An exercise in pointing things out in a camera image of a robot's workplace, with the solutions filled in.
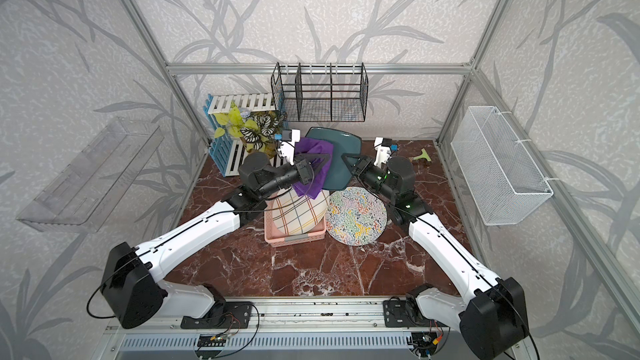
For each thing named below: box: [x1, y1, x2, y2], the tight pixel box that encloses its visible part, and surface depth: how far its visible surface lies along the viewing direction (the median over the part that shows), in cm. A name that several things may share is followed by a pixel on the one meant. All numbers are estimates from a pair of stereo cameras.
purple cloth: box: [293, 137, 335, 200], surface depth 67 cm
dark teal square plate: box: [305, 126, 363, 191], surface depth 70 cm
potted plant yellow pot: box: [213, 105, 288, 159], surface depth 93 cm
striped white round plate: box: [271, 187, 330, 235], surface depth 91 cm
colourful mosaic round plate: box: [325, 186, 389, 247], surface depth 96 cm
